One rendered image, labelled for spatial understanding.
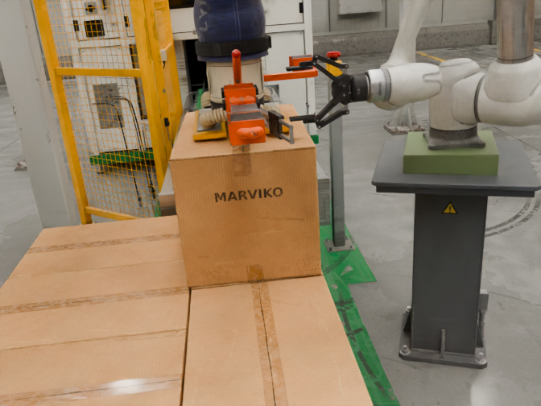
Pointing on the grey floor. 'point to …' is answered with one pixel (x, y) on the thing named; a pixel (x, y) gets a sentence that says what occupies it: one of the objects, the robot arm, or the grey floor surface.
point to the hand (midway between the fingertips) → (291, 93)
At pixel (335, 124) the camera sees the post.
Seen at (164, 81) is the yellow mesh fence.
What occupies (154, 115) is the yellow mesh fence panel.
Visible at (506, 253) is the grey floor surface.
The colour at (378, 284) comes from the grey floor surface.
